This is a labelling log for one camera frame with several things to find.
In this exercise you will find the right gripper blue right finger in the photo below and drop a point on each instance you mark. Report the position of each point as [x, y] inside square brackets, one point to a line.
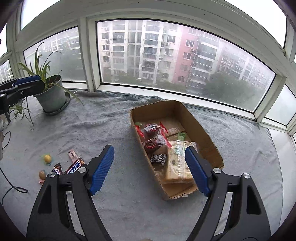
[247, 218]

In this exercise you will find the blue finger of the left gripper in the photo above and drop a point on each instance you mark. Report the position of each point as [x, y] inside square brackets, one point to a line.
[28, 86]

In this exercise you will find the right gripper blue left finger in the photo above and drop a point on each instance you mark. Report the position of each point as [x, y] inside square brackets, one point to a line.
[50, 218]

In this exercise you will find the brown ball candy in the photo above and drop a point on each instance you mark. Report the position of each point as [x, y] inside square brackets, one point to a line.
[42, 176]

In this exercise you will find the Snickers bar English label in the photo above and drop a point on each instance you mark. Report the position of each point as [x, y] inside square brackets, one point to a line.
[58, 169]

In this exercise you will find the yellow ball candy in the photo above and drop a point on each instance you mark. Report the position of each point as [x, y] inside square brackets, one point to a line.
[47, 158]

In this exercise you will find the Snickers bar Chinese label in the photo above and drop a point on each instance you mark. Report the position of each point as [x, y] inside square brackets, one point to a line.
[75, 166]

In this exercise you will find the cracker pack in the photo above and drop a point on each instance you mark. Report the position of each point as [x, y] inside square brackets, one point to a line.
[177, 170]

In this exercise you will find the black candy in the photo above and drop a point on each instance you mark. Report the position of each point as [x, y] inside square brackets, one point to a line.
[158, 159]

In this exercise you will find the small green candy packet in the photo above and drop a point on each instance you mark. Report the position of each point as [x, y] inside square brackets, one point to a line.
[181, 136]

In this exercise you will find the red clear snack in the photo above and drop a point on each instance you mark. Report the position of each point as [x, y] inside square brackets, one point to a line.
[150, 130]

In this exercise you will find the green potted spider plant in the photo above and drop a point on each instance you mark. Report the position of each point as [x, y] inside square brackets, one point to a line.
[53, 96]

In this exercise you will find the pink wrapped candy bar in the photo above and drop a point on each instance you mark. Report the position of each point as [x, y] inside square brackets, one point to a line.
[72, 155]

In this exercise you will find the grey fleece blanket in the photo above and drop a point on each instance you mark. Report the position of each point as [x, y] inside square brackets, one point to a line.
[130, 202]

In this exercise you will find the brown cardboard box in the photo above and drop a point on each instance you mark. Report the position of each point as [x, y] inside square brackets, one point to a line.
[176, 118]

